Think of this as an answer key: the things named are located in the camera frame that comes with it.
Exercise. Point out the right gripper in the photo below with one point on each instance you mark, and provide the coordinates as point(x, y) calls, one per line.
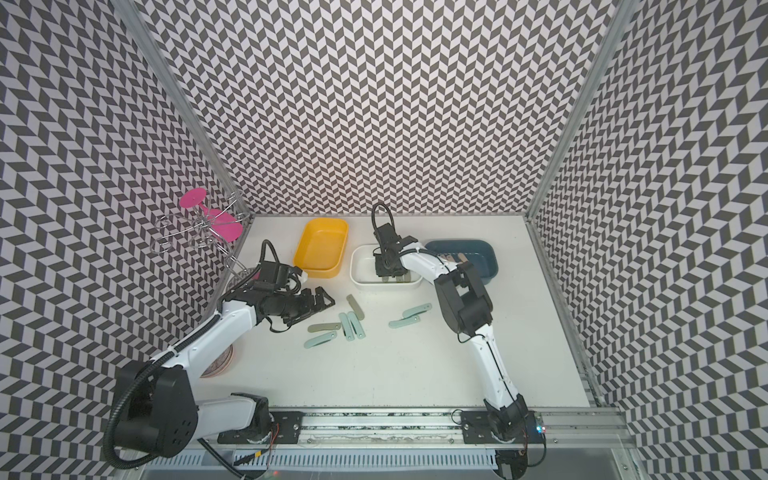
point(382, 270)

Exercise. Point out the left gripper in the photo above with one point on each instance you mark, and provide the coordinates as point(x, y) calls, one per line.
point(319, 298)

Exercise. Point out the white storage box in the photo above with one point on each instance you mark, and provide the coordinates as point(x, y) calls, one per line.
point(364, 276)

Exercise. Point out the yellow storage box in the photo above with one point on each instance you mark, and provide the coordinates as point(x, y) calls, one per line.
point(320, 251)

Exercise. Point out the dark teal storage box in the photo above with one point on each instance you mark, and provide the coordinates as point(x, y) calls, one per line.
point(480, 253)

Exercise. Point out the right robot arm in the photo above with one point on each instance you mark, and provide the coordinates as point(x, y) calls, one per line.
point(466, 308)

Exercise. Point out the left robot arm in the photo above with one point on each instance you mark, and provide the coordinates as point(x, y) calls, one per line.
point(154, 411)

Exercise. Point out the mint knife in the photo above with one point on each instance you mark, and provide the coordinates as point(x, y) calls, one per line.
point(417, 310)
point(356, 325)
point(347, 327)
point(320, 339)
point(401, 323)

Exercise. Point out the mint knife centre right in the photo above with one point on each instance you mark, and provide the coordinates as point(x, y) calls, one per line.
point(356, 325)

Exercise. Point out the mint knife centre left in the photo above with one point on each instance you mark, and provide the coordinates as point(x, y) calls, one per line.
point(347, 327)

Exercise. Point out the mint knife upper right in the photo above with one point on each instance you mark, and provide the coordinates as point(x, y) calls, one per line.
point(417, 310)

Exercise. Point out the mint knife middle right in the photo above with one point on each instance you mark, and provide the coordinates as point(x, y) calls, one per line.
point(401, 323)

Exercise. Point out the pink ribbed glass bowl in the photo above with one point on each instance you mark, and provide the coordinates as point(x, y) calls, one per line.
point(220, 364)

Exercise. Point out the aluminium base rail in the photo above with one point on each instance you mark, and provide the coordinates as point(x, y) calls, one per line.
point(447, 427)

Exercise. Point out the wire rack with pink discs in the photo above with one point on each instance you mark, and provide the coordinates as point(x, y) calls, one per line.
point(201, 227)

